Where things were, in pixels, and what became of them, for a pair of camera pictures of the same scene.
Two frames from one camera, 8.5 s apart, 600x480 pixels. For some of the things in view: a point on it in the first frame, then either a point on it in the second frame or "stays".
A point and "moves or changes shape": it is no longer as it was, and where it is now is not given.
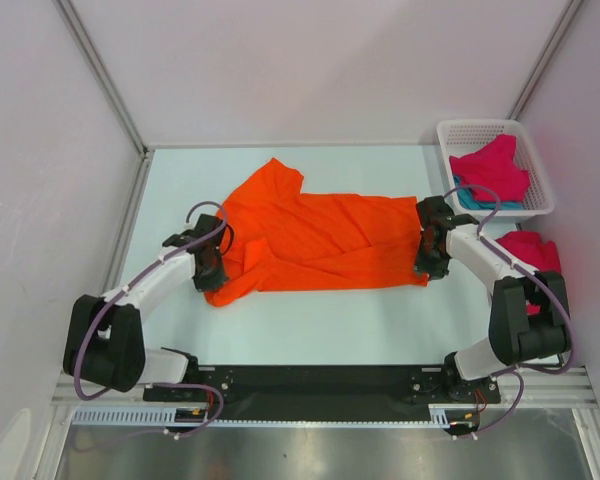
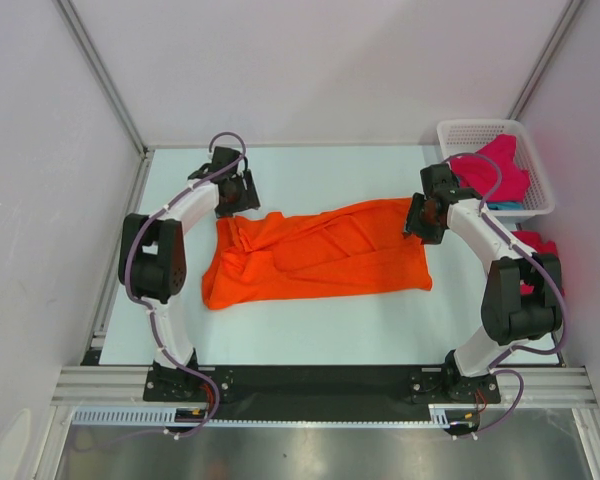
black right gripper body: (431, 260) to (419, 220)
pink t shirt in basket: (491, 172) stays
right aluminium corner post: (554, 44) stays
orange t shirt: (287, 239) moves or changes shape
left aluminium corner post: (73, 19) stays
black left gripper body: (213, 277) to (242, 199)
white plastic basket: (463, 137) stays
